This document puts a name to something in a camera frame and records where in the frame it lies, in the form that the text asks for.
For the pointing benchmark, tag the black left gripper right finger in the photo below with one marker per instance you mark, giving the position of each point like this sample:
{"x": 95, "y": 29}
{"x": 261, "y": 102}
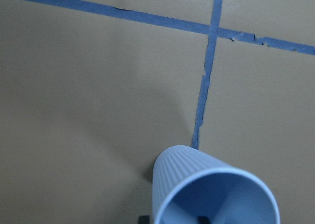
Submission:
{"x": 202, "y": 220}

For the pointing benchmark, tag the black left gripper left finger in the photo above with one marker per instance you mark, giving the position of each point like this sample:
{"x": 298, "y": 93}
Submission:
{"x": 144, "y": 219}

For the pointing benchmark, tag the blue ribbed cup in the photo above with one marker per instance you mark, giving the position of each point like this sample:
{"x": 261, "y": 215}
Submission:
{"x": 190, "y": 185}

